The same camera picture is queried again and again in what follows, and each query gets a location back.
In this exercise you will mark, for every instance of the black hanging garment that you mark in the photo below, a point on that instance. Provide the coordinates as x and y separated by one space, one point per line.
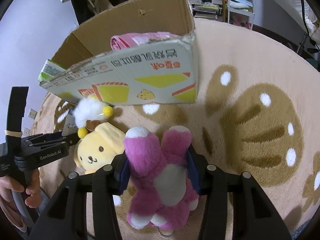
82 11

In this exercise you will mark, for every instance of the white fluffy pompom toy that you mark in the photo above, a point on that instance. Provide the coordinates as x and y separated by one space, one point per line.
89 113

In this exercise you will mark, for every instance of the cream duvet bundle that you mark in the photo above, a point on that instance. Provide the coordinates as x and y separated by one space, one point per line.
303 15

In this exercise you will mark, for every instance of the white wall socket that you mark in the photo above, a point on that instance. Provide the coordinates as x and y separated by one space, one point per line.
26 132
32 114

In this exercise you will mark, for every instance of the stack of books right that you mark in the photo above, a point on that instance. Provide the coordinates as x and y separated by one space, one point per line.
207 9

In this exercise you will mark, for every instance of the white wall socket upper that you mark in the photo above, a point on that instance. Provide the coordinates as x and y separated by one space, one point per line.
32 114

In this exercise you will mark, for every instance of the person's left hand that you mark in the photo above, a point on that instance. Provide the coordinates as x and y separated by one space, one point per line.
33 191

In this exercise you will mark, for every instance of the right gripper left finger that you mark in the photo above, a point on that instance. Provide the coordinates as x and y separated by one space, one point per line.
65 214

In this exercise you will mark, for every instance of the brown cardboard box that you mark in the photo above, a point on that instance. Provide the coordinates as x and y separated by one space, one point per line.
158 72

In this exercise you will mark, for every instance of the green white tissue pack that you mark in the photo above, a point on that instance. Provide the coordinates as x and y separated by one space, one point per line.
50 70

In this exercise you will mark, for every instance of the white wall socket lower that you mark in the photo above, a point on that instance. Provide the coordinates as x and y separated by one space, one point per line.
26 132

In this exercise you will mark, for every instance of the white metal trolley cart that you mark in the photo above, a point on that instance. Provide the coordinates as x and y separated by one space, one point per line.
241 13

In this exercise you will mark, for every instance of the beige brown patterned rug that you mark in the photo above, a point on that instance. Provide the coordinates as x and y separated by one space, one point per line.
254 156

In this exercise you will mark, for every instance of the pink bear plush toy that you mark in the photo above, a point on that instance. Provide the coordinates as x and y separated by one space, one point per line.
164 195

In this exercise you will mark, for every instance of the pink folded plastic bag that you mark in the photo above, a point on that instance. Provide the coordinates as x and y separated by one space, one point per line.
129 40

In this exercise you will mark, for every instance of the yellow dog plush toy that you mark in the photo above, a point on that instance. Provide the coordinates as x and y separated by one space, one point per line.
99 147

